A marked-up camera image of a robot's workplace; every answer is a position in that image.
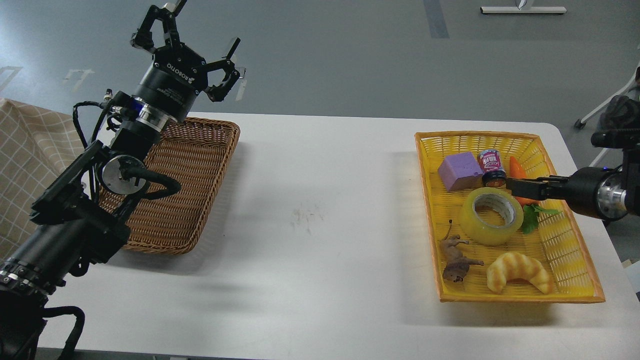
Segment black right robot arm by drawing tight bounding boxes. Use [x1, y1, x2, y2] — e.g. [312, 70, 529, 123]
[506, 95, 640, 222]

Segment yellow plastic basket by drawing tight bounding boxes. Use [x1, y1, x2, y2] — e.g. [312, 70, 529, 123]
[414, 130, 605, 303]

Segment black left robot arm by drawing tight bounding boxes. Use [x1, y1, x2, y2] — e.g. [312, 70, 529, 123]
[1, 0, 245, 360]

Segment toy croissant bread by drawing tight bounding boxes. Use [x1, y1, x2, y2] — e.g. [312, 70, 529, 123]
[486, 251, 554, 295]

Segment orange toy carrot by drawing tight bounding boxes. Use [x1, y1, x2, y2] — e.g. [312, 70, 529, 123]
[509, 156, 538, 208]

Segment small pink can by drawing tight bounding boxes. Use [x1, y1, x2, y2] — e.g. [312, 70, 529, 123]
[477, 149, 507, 188]

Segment yellow tape roll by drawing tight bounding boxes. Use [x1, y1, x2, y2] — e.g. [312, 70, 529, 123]
[458, 187, 524, 247]

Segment white chair frame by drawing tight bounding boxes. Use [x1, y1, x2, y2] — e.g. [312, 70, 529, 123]
[573, 63, 640, 167]

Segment purple foam block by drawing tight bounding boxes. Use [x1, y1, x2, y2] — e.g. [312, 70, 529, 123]
[438, 152, 483, 192]

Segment white stand base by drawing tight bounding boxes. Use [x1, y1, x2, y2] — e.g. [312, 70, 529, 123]
[480, 0, 568, 15]

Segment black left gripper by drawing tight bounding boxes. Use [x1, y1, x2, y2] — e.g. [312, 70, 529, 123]
[130, 0, 242, 124]

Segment brown wicker basket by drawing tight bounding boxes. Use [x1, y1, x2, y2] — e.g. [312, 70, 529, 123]
[124, 117, 241, 255]

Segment brown toy animal figure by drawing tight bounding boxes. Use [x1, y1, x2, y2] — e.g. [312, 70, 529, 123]
[439, 219, 485, 283]

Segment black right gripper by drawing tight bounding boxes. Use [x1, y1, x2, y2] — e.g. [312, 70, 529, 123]
[506, 167, 629, 221]

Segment beige checkered cloth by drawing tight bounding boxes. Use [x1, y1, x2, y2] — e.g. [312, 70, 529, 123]
[0, 98, 83, 259]

